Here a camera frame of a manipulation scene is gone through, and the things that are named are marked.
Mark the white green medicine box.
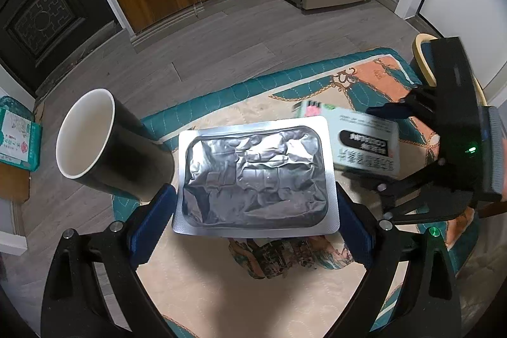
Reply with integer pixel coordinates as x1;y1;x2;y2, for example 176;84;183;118
292;100;401;177

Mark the blue bucket with yellow rim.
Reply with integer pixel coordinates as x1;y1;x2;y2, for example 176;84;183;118
410;33;490;109

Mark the green printed box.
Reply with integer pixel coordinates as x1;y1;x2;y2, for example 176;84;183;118
0;96;43;170

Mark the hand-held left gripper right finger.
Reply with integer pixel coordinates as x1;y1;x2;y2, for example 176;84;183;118
336;189;462;338

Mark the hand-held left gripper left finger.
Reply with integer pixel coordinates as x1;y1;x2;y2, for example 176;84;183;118
42;183;177;338

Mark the black paper cup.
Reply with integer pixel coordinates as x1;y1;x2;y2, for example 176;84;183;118
55;88;175;202

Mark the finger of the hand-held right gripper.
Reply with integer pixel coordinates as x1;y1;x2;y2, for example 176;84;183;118
343;160;476;226
366;86;440;122

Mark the dark entrance door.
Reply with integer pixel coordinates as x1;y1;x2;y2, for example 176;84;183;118
0;0;123;93

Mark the teal orange printed mat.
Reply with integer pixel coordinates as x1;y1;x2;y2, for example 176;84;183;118
112;47;490;338

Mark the silver foil blister pack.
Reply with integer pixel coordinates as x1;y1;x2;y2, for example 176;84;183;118
171;115;340;239

